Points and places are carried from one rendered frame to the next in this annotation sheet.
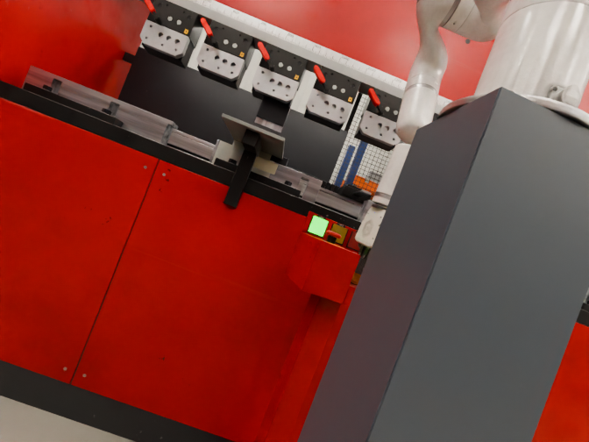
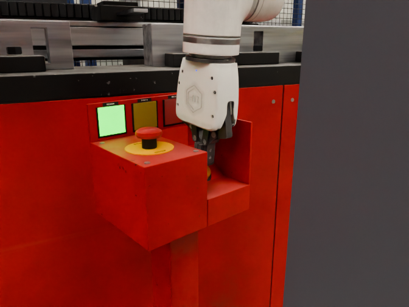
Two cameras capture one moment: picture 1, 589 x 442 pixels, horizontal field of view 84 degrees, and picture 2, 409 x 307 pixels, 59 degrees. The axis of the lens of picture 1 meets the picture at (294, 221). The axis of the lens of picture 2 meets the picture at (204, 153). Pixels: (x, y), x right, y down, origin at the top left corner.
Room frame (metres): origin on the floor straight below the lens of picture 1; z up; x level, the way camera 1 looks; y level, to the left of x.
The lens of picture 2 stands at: (0.30, 0.04, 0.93)
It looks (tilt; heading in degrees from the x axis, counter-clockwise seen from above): 17 degrees down; 335
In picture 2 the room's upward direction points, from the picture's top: straight up
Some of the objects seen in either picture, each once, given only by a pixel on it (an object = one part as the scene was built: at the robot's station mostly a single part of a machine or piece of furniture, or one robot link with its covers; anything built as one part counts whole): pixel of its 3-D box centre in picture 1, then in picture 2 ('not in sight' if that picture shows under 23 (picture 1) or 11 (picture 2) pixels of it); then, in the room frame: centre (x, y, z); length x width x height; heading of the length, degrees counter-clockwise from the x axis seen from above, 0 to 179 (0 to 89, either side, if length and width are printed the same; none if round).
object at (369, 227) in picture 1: (379, 226); (208, 88); (0.81, -0.20, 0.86); 0.10 x 0.07 x 0.11; 16
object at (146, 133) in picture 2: (331, 238); (149, 140); (0.81, -0.10, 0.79); 0.04 x 0.04 x 0.04
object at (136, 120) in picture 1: (102, 109); not in sight; (1.13, 0.76, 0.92); 0.50 x 0.06 x 0.10; 93
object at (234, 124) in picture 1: (256, 139); not in sight; (1.01, 0.20, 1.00); 0.26 x 0.18 x 0.01; 3
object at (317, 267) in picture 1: (340, 260); (171, 159); (0.83, -0.14, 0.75); 0.20 x 0.16 x 0.18; 106
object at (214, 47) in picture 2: (388, 203); (210, 45); (0.81, -0.20, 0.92); 0.09 x 0.08 x 0.03; 16
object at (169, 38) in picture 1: (172, 33); not in sight; (1.13, 0.63, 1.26); 0.15 x 0.09 x 0.17; 93
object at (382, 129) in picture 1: (382, 120); not in sight; (1.17, -0.17, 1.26); 0.15 x 0.09 x 0.17; 93
